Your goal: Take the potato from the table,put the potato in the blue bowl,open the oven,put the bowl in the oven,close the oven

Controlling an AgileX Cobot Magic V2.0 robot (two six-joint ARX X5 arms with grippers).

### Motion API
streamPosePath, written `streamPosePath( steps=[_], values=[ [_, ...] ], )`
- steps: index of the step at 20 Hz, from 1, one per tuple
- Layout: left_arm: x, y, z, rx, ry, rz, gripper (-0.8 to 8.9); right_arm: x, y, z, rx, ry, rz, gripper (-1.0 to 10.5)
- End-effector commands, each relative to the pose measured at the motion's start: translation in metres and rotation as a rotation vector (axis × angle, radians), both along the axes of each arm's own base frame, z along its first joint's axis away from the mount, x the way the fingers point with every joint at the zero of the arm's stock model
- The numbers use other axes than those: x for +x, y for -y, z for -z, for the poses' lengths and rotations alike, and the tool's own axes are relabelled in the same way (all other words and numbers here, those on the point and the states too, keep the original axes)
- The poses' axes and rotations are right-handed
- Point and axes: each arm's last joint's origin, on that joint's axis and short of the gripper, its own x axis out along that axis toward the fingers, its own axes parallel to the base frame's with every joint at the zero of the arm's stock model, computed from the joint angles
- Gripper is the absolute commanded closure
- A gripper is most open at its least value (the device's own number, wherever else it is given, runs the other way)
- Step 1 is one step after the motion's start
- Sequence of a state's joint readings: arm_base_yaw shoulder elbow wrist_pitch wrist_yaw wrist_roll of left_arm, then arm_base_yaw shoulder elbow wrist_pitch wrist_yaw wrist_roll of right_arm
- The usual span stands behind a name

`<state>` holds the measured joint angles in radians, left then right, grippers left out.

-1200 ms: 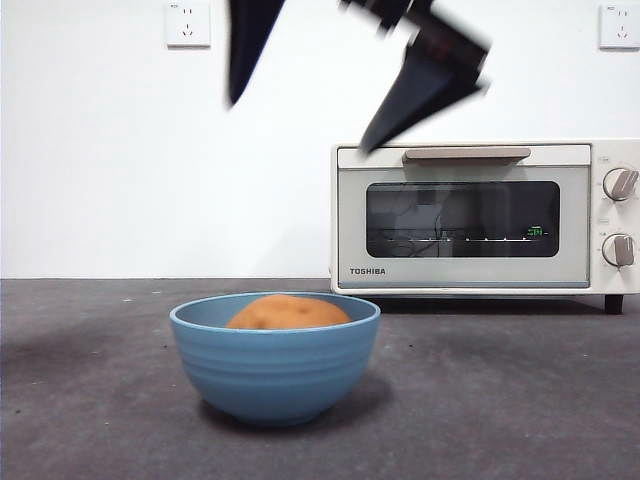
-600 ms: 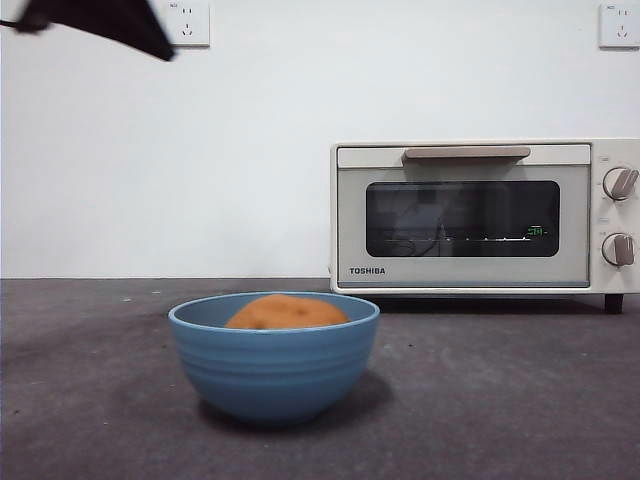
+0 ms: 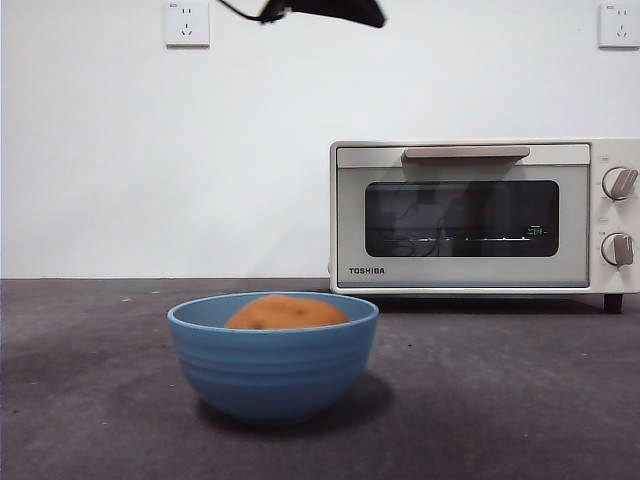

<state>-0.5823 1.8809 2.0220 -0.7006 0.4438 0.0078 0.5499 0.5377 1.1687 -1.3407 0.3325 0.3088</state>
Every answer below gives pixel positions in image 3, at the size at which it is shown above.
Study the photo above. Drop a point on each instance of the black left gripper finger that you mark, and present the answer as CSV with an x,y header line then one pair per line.
x,y
340,10

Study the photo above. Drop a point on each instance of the brown potato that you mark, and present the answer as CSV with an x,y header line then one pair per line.
x,y
285,312

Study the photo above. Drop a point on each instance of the beige oven knob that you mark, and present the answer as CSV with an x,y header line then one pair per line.
x,y
619,184
617,249

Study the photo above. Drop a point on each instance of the blue ribbed bowl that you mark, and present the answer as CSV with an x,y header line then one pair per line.
x,y
272,372

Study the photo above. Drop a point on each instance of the white Toshiba toaster oven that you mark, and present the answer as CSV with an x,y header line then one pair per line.
x,y
615,282

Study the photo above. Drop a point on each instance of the white wall socket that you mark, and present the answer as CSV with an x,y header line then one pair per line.
x,y
187,25
620,27

